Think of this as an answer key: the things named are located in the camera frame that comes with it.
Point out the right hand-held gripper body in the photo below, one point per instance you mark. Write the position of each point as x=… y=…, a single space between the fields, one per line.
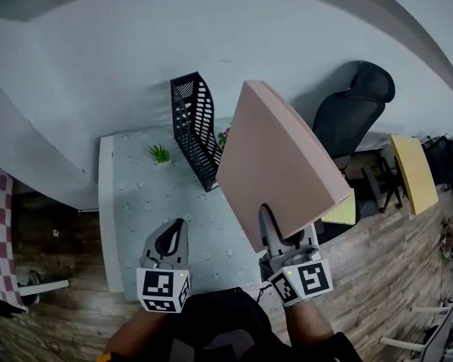
x=306 y=281

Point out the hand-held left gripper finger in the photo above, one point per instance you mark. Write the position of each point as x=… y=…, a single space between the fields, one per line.
x=185 y=245
x=150 y=245

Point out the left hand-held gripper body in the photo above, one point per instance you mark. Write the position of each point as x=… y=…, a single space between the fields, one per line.
x=162 y=289

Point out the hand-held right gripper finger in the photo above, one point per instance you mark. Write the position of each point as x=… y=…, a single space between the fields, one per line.
x=270 y=236
x=309 y=238

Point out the pink folder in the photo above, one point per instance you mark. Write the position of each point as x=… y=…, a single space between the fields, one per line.
x=275 y=164

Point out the black mesh file holder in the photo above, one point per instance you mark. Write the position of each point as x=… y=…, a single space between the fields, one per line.
x=196 y=138

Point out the person's left forearm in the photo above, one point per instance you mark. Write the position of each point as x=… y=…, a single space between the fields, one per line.
x=136 y=334

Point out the person's right forearm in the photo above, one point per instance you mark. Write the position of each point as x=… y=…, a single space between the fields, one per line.
x=307 y=324

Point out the pale floral tablecloth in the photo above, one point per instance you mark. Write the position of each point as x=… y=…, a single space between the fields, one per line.
x=151 y=209

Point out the white table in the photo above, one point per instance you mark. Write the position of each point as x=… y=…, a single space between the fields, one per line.
x=105 y=221

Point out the person's black clothing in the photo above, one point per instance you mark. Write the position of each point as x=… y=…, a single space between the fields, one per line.
x=226 y=326

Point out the small green potted plant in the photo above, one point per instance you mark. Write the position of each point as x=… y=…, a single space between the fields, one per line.
x=160 y=154

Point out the potted pink flowers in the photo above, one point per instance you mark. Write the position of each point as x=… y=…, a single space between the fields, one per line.
x=223 y=138

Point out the yellow-top desk with black legs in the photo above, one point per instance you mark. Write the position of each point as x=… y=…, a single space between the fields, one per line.
x=417 y=175

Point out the black high-back office chair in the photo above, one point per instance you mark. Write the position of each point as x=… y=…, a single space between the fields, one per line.
x=347 y=115

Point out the dark computer monitor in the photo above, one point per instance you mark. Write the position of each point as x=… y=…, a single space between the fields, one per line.
x=439 y=338

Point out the black mesh office chair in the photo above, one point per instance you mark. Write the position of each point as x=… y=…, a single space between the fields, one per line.
x=447 y=157

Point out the white desk frame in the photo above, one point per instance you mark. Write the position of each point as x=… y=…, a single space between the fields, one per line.
x=407 y=343

